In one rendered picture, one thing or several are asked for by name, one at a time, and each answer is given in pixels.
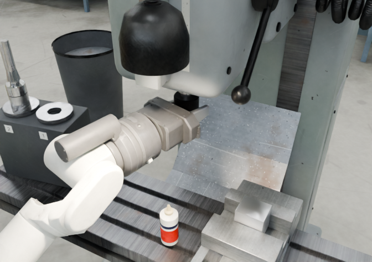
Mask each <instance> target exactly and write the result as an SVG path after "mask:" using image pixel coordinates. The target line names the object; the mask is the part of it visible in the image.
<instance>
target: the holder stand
mask: <svg viewBox="0 0 372 262"><path fill-rule="evenodd" d="M29 99H30V105H29V106H28V107H26V108H24V109H19V110H16V109H13V108H11V104H10V102H9V101H7V102H6V103H5V104H4V105H3V107H1V108H0V155H1V159H2V162H3V165H4V167H5V170H6V173H7V174H12V175H15V176H20V177H24V178H29V179H33V180H36V181H41V182H45V183H50V184H54V185H57V186H62V187H66V188H71V187H70V186H69V185H68V184H66V183H65V182H64V181H63V180H62V179H61V178H59V177H58V176H57V175H56V174H55V173H53V172H52V171H51V170H50V169H49V168H48V167H47V166H46V165H45V163H44V153H45V150H46V149H47V146H48V145H49V144H50V143H51V142H52V140H54V139H55V138H57V137H58V136H60V135H64V134H70V133H72V132H74V131H76V130H78V129H80V128H82V127H84V126H86V125H88V124H90V123H91V122H90V115H89V109H88V108H87V107H82V106H76V105H70V104H68V103H66V102H53V101H46V100H41V99H37V98H35V97H32V96H29ZM71 189H72V188H71Z"/></svg>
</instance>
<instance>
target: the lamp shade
mask: <svg viewBox="0 0 372 262"><path fill-rule="evenodd" d="M118 41H119V47H120V58H121V65H122V67H123V68H124V69H125V70H127V71H129V72H130V73H134V74H137V75H144V76H162V75H169V74H173V73H176V72H179V71H181V70H183V69H184V68H186V67H187V66H188V64H189V32H188V29H187V26H186V23H185V20H184V17H183V14H182V12H181V11H180V10H178V9H177V8H176V7H174V6H172V5H171V4H169V3H168V2H166V1H161V0H159V1H158V2H157V3H147V1H146V0H145V1H142V2H138V3H137V4H135V5H134V6H133V7H132V8H130V9H129V10H128V11H127V12H125V13H124V15H123V20H122V24H121V29H120V33H119V37H118Z"/></svg>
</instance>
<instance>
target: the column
mask: <svg viewBox="0 0 372 262"><path fill-rule="evenodd" d="M348 1H349V2H348V6H347V13H346V16H345V20H344V21H343V22H342V23H339V24H338V23H334V21H333V20H332V13H331V2H330V4H329V6H328V8H327V9H326V11H324V12H323V13H318V12H317V11H316V7H315V6H316V0H297V4H298V8H297V12H295V13H294V15H293V17H292V18H291V19H290V20H289V21H288V22H287V23H286V25H285V26H284V27H283V28H282V29H281V30H280V31H279V33H278V34H277V35H276V36H275V37H274V38H273V39H272V40H271V41H270V42H268V43H261V46H260V50H259V53H258V55H257V59H256V62H255V66H254V69H253V72H252V75H251V79H250V82H249V85H248V88H249V89H250V91H251V99H250V101H254V102H258V103H261V104H266V105H270V106H274V107H279V108H282V109H286V110H291V111H295V112H300V113H301V117H300V120H299V124H298V127H297V132H296V136H295V138H294V143H293V147H292V151H291V155H290V159H289V162H288V166H287V169H286V173H285V176H284V179H283V182H282V186H281V189H280V192H282V193H284V194H287V195H290V196H293V197H296V198H299V199H301V200H303V206H302V210H301V215H300V218H299V222H298V224H297V227H296V229H298V230H301V231H303V232H306V229H307V225H308V222H309V218H310V215H311V212H312V210H313V204H314V200H315V197H316V193H317V189H318V185H319V181H320V178H321V174H322V169H323V166H324V161H325V158H326V154H327V151H328V146H329V142H330V138H331V135H332V131H333V127H334V123H335V119H336V116H337V112H338V108H339V104H340V100H341V97H342V93H343V89H344V84H345V81H346V78H347V77H348V75H347V73H348V69H349V64H350V60H351V57H352V53H353V49H354V44H355V40H356V38H357V33H358V29H359V21H360V17H361V15H360V17H359V18H358V19H357V20H350V19H349V18H348V11H349V7H350V4H351V2H352V0H348ZM244 71H245V69H244V70H243V71H242V72H241V73H240V74H239V75H238V76H237V78H236V79H235V80H234V81H233V82H232V83H231V84H230V85H229V87H228V88H227V89H226V90H225V91H224V92H223V93H222V94H224V95H229V96H231V92H232V90H233V89H234V88H235V87H236V86H238V85H240V84H241V80H242V77H243V74H244Z"/></svg>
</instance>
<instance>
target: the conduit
mask: <svg viewBox="0 0 372 262"><path fill-rule="evenodd" d="M365 1H366V2H365ZM330 2H331V13H332V20H333V21H334V23H338V24H339V23H342V22H343V21H344V20H345V16H346V13H347V6H348V2H349V1H348V0H316V6H315V7H316V11H317V12H318V13H323V12H324V11H326V9H327V8H328V6H329V4H330ZM360 15H361V17H360ZM359 17H360V21H359V27H360V28H361V29H362V30H367V29H369V28H370V27H371V26H372V0H352V2H351V4H350V7H349V11H348V18H349V19H350V20H357V19H358V18H359Z"/></svg>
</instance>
